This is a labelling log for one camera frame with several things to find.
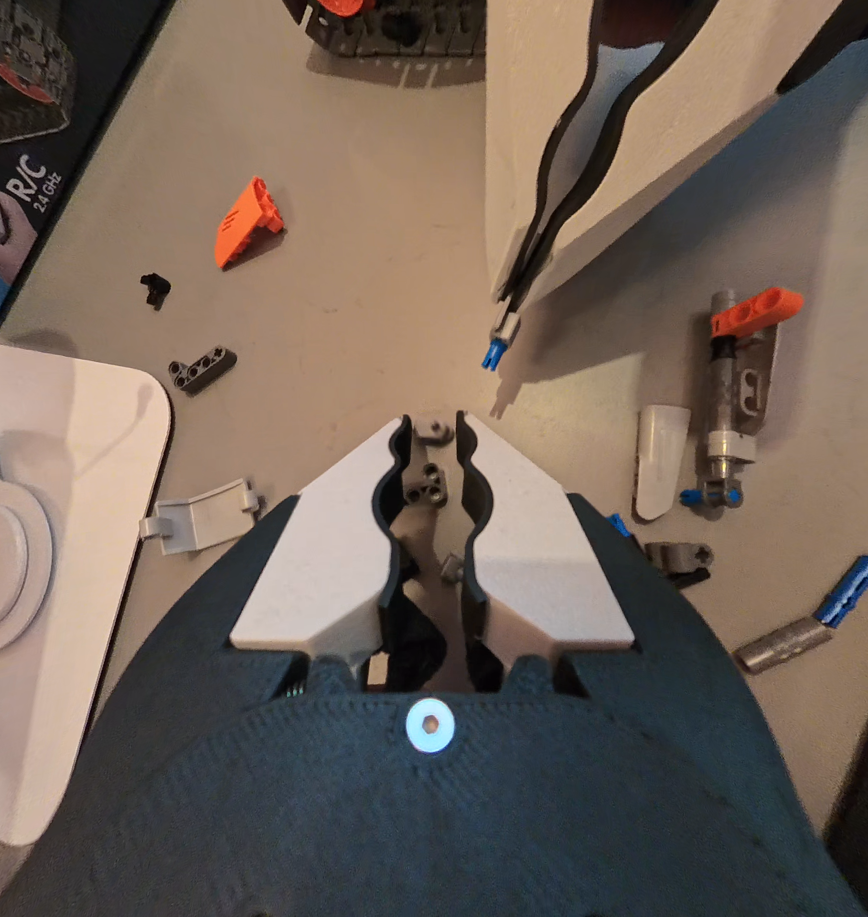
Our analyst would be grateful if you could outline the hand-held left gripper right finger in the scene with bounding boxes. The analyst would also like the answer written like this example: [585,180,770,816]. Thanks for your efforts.
[455,410,635,694]

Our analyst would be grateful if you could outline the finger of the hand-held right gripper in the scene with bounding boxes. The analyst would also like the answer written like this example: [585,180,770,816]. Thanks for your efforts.
[509,0,847,312]
[484,0,601,299]

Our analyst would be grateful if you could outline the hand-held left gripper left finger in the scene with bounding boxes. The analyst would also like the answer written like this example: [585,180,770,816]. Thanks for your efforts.
[229,414,449,693]

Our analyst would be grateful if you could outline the light grey thin toy piece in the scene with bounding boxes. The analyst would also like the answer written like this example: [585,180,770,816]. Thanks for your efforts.
[633,405,693,522]

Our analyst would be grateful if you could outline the grey actuator with orange cap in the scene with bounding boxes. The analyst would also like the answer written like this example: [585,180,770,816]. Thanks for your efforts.
[706,287,805,439]

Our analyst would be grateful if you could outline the light grey flat clip panel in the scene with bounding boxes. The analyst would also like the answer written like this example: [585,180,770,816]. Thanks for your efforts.
[139,478,261,557]

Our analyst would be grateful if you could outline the toy vehicle with orange wheel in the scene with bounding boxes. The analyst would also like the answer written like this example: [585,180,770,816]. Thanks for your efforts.
[283,0,488,60]

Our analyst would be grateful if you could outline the dark grey angled beam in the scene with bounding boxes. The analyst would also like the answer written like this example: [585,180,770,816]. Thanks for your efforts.
[404,462,450,511]

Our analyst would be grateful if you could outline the dark grey short beam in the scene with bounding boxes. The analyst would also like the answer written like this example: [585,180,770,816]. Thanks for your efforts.
[167,346,238,396]

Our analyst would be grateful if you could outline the blue pin with grey sleeve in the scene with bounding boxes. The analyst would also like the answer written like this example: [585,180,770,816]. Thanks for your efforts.
[732,554,868,676]

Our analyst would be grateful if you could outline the white book stand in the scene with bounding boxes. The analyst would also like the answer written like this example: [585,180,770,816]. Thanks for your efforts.
[0,344,175,848]

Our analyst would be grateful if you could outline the orange curved panel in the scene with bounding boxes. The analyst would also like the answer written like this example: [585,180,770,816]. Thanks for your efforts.
[214,176,286,271]

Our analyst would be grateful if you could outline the black dimpled foam pad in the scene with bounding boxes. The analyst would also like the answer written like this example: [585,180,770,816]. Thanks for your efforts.
[823,681,868,917]

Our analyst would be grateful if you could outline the blue toy kit box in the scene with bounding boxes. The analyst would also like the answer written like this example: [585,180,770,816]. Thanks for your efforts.
[0,0,173,332]

